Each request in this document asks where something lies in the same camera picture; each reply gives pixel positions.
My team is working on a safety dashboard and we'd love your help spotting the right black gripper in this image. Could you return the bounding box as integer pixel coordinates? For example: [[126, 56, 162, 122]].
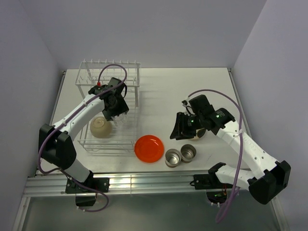
[[169, 111, 204, 140]]

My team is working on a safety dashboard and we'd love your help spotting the beige plate with black spot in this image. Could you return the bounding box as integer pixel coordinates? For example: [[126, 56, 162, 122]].
[[191, 128, 206, 141]]

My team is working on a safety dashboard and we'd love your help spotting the steel cup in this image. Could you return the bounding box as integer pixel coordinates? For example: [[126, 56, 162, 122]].
[[165, 149, 181, 168], [180, 144, 196, 163]]

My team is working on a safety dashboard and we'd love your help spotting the clear plastic cup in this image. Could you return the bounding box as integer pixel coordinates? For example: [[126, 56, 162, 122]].
[[113, 113, 128, 127]]

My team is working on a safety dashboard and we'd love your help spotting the floral ceramic bowl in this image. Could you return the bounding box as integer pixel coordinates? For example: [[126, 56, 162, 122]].
[[90, 116, 113, 138]]

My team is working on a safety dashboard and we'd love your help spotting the orange plastic plate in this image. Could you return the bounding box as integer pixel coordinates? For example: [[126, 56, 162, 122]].
[[134, 135, 165, 163]]

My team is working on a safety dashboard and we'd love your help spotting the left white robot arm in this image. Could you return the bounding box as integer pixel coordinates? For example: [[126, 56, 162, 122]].
[[38, 77, 129, 192]]

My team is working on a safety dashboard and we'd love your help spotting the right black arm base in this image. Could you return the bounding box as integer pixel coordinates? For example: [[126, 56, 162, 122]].
[[190, 162, 233, 190]]

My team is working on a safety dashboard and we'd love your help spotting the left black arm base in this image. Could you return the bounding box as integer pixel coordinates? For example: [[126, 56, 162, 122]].
[[65, 178, 110, 213]]

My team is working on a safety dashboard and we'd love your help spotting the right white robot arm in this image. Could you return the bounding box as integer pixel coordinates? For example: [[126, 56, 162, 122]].
[[170, 95, 291, 205]]

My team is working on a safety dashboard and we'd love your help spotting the white wire dish rack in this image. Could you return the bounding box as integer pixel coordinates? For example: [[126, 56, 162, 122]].
[[75, 61, 141, 156]]

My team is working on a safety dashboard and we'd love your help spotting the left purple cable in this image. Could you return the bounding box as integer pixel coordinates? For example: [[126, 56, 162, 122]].
[[37, 64, 128, 213]]

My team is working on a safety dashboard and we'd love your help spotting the aluminium table rail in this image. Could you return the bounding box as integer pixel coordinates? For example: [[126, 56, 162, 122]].
[[23, 169, 276, 198]]

